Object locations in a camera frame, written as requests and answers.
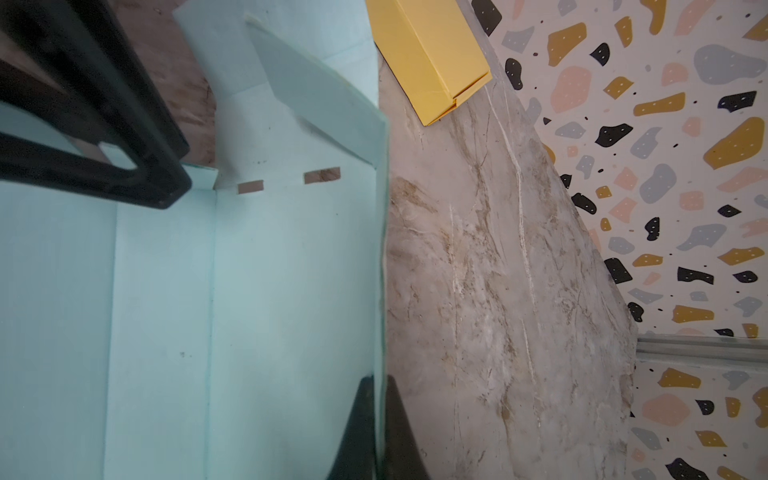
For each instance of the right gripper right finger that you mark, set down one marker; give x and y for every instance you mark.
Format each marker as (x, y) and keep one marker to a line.
(402, 459)

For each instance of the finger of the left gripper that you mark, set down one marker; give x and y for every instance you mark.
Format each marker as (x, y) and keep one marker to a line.
(99, 93)

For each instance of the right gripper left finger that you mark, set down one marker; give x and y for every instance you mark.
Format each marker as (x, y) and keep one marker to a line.
(355, 458)

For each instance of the light blue paper box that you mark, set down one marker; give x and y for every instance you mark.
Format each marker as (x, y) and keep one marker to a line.
(224, 337)

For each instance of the yellow paper box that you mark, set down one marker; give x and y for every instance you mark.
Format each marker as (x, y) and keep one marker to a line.
(432, 52)

